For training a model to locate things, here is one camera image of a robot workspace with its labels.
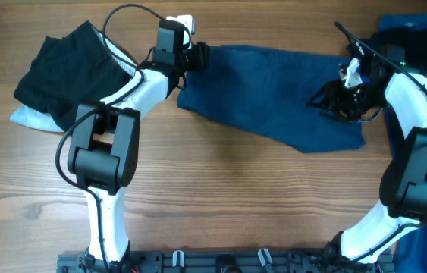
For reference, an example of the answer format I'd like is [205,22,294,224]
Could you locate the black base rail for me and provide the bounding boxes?
[56,248,395,273]

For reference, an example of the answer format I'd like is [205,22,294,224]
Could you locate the blue polo shirt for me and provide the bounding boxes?
[378,12,427,273]

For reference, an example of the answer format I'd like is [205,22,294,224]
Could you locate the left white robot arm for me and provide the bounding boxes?
[58,14,209,272]

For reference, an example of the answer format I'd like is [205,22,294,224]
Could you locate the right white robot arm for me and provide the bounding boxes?
[292,43,427,271]

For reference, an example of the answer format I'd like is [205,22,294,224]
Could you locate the black polo shirt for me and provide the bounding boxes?
[347,27,427,91]

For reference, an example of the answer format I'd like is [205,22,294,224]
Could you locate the dark blue denim shorts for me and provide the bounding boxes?
[177,45,366,153]

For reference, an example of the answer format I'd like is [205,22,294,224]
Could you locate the folded black shorts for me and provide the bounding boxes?
[13,20,135,133]

